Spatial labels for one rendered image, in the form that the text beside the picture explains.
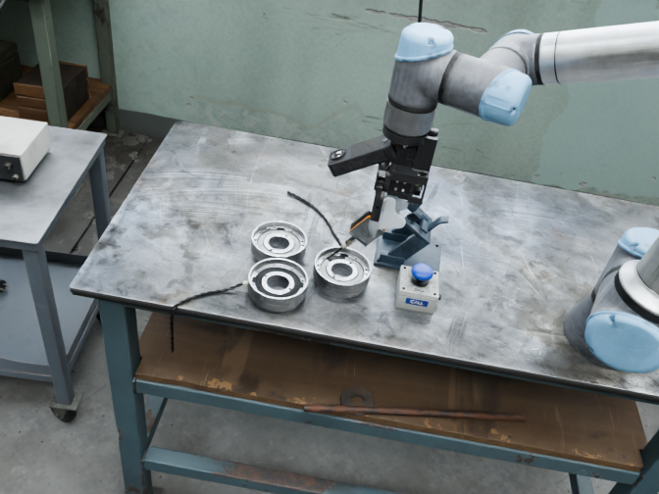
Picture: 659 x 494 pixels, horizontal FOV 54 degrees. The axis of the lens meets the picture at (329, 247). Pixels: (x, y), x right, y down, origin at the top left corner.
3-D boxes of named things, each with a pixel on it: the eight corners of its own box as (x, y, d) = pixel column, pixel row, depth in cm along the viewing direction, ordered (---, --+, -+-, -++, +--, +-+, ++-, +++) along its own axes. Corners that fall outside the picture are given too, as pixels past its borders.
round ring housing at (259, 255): (253, 233, 128) (254, 218, 125) (306, 239, 128) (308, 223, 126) (247, 270, 120) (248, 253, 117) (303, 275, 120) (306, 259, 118)
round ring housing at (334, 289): (365, 306, 116) (369, 289, 114) (307, 295, 116) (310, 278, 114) (370, 268, 124) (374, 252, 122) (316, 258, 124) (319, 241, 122)
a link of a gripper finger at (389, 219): (398, 251, 110) (410, 204, 105) (364, 244, 110) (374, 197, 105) (400, 241, 112) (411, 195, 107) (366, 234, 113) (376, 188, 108)
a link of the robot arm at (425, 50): (448, 48, 86) (391, 29, 89) (430, 121, 93) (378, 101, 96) (468, 31, 91) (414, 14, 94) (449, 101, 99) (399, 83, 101)
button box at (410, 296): (394, 309, 117) (399, 289, 114) (396, 282, 122) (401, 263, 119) (438, 317, 117) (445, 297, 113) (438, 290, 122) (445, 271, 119)
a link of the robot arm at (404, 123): (384, 108, 94) (390, 84, 101) (380, 135, 97) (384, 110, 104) (435, 118, 94) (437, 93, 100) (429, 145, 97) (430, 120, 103)
